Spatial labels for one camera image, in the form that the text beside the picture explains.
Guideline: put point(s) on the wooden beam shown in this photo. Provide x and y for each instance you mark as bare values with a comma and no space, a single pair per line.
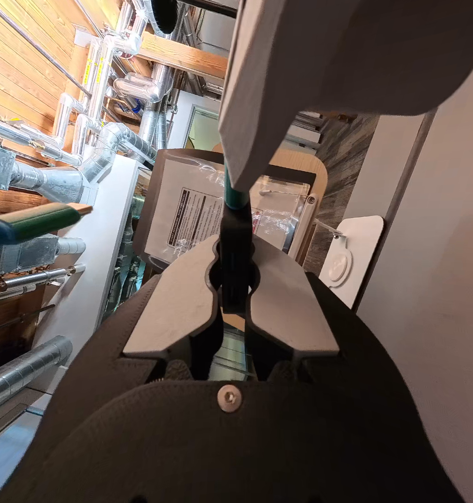
181,55

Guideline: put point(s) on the framed instruction sheet sign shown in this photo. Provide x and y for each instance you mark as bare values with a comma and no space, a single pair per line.
173,188

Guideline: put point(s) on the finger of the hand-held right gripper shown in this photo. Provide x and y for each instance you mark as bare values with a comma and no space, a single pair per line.
268,78

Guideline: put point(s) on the cluster of silver pipes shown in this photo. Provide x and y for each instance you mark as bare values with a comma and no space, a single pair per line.
102,70

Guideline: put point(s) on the white sign stand base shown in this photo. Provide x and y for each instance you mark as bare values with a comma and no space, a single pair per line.
358,243

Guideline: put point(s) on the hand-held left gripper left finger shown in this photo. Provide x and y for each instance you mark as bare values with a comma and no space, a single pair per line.
173,302

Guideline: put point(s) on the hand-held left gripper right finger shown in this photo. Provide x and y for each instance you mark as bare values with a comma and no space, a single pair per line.
291,306

